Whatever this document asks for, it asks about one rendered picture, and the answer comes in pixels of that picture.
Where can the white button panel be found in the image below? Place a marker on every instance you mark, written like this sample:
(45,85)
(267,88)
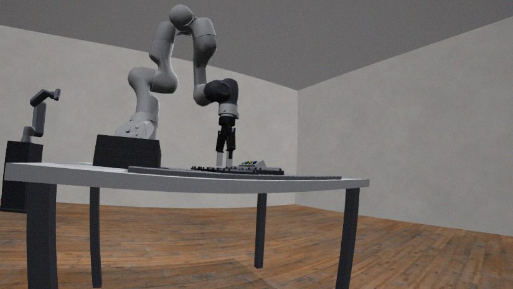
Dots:
(260,163)

